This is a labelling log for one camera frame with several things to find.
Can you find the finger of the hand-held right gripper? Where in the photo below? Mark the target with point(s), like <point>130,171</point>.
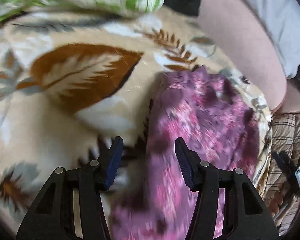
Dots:
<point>285,163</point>

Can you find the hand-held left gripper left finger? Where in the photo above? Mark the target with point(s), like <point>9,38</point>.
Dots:
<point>112,164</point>

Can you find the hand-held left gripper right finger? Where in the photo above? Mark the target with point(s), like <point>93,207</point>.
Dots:
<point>187,165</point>

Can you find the purple pink patterned garment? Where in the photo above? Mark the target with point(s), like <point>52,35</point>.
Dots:
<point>202,120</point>

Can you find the beige striped cloth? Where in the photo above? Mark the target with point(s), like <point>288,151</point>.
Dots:
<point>285,132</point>

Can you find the beige leaf print blanket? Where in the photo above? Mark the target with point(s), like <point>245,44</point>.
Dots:
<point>72,105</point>

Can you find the pink smooth cushion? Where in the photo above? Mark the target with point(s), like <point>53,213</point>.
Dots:
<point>240,45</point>

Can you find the light grey cloth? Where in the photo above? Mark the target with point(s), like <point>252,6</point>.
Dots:
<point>277,17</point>

